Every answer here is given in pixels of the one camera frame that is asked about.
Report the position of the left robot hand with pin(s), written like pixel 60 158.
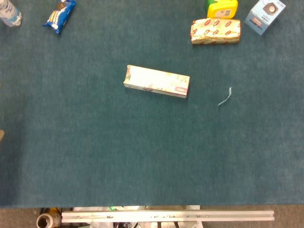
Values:
pixel 1 135

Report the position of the long floral cardboard box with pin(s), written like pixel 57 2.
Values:
pixel 154 80

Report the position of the small white paper strip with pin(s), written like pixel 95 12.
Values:
pixel 230 92

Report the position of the light blue cardboard box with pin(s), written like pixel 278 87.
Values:
pixel 263 19

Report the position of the brown tape roll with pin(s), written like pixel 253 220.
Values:
pixel 45 221

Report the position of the teal felt table cover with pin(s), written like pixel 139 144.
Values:
pixel 118 147

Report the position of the clear plastic water bottle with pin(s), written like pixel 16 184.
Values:
pixel 10 14

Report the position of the blue cookie packet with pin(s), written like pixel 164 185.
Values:
pixel 59 16

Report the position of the paper package with red print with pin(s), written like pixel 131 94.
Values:
pixel 215 32

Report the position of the yellow and green container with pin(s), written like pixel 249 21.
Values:
pixel 222 10

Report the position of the aluminium profile rail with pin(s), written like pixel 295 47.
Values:
pixel 166 216

